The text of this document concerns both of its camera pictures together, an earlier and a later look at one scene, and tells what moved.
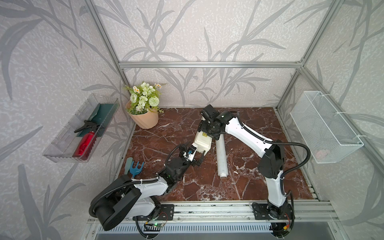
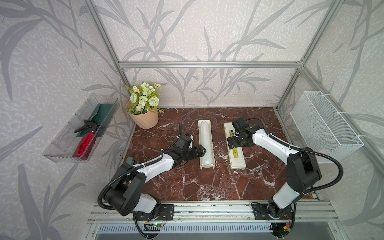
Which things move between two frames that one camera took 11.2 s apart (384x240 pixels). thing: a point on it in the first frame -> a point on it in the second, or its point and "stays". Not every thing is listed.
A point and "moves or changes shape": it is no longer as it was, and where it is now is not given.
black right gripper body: (203, 127) -> (236, 141)
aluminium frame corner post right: (334, 7) stays
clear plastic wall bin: (77, 141) stays
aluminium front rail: (231, 211) stays
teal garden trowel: (128, 165) stays
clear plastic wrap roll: (221, 157) -> (205, 141)
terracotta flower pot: (147, 120) stays
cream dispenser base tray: (202, 141) moves or changes shape
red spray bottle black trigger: (86, 144) stays
